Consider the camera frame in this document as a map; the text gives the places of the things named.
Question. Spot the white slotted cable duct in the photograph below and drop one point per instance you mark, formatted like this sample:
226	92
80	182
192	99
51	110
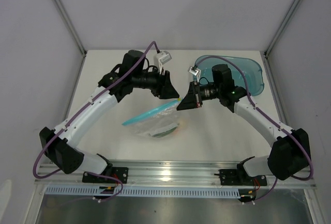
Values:
135	191

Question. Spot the right aluminium corner post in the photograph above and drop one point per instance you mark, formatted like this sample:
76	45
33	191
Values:
294	6

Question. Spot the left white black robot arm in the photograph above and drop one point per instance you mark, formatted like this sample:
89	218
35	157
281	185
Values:
60	144

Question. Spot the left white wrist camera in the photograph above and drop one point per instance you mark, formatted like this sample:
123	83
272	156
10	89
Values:
160	59

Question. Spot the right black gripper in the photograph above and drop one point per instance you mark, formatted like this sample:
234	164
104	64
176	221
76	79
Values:
191	101

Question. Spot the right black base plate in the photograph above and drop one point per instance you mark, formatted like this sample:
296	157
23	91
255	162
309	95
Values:
236	177

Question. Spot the blue plastic tub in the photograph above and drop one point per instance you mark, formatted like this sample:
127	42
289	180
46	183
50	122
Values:
250	68

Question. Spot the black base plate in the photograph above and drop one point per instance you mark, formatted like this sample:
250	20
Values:
236	177
120	173

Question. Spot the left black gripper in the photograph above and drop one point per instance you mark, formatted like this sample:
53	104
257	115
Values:
168	91

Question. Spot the left aluminium corner post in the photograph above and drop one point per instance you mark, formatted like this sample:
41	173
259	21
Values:
69	25

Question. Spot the aluminium front rail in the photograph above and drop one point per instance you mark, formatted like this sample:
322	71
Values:
165	174

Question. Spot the green cucumber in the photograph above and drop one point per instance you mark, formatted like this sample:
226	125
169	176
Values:
164	131

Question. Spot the clear zip top bag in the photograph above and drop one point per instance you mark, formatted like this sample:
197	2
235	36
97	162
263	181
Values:
163	115

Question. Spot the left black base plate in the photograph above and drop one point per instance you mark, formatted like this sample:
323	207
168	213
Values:
120	173

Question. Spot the right aluminium side rail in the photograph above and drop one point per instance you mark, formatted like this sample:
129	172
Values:
274	90

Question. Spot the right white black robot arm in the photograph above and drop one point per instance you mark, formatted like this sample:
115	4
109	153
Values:
290	151

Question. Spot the aluminium corner post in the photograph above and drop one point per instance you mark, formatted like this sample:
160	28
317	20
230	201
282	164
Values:
294	6
69	25

